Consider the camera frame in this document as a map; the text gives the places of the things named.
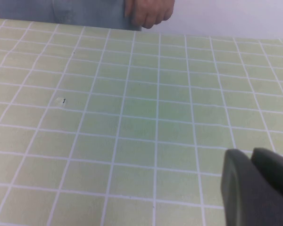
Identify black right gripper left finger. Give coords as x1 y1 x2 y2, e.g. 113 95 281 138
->
220 148 283 226

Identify blue jeans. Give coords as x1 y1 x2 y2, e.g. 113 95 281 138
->
0 0 142 32

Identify person's left hand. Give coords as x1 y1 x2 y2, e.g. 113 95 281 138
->
125 0 175 30

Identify green checked tablecloth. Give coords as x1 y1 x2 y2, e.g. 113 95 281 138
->
0 17 283 226

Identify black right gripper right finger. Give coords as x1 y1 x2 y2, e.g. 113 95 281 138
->
250 147 283 205

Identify small clear tape piece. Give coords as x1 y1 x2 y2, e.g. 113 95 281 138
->
54 97 67 108

